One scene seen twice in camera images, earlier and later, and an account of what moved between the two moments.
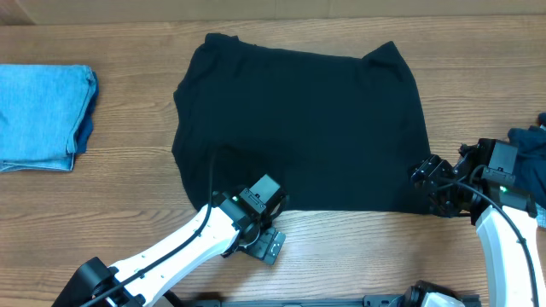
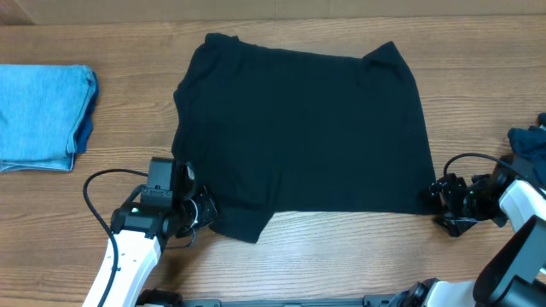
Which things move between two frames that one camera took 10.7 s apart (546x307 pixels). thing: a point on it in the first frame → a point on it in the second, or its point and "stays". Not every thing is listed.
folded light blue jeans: (45, 115) stays
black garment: (340, 132) stays
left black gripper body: (266, 246) → (206, 206)
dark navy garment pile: (531, 171) stays
